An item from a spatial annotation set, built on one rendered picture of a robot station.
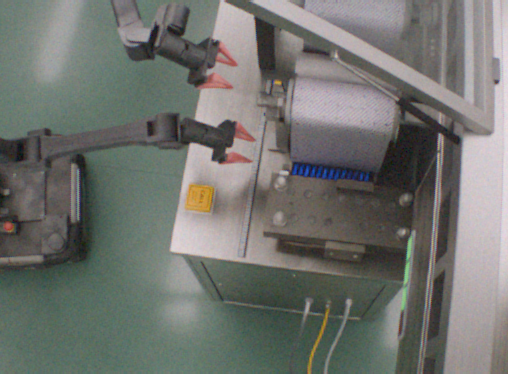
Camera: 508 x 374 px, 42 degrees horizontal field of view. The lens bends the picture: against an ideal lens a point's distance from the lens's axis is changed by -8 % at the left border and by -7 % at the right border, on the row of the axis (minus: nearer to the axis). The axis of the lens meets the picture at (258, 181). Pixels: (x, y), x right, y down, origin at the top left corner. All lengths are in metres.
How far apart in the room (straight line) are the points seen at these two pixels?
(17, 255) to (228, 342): 0.91
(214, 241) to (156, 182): 1.08
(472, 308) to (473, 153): 0.27
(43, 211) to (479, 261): 1.96
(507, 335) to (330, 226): 0.63
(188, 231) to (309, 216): 0.35
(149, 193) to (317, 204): 1.28
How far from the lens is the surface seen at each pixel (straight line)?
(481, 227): 1.18
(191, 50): 1.52
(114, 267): 2.90
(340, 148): 1.72
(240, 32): 2.18
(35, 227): 2.79
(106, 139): 1.76
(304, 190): 1.81
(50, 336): 2.93
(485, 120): 1.23
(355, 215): 1.80
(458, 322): 1.14
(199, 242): 1.92
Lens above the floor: 2.75
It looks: 70 degrees down
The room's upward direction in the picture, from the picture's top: 7 degrees counter-clockwise
